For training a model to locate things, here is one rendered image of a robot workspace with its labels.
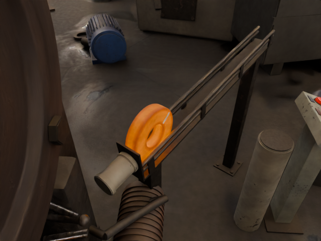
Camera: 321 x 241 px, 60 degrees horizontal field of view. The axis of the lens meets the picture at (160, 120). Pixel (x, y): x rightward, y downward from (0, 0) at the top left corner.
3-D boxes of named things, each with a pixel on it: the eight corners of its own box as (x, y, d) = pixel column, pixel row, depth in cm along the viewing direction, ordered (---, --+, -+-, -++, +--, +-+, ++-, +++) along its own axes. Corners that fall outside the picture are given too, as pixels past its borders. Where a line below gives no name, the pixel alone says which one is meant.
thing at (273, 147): (235, 231, 125) (262, 151, 92) (231, 208, 134) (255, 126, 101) (262, 233, 125) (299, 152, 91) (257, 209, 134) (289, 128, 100)
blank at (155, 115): (142, 163, 78) (152, 169, 76) (114, 149, 64) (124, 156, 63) (170, 115, 79) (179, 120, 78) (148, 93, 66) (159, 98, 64)
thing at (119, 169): (96, 186, 67) (90, 172, 63) (122, 161, 72) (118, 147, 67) (114, 200, 64) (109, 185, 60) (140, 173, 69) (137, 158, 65)
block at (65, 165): (41, 252, 62) (2, 186, 47) (54, 219, 68) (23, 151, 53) (89, 255, 62) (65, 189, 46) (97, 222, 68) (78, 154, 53)
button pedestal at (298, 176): (268, 237, 123) (319, 135, 83) (256, 191, 141) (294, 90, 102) (304, 239, 122) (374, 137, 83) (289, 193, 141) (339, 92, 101)
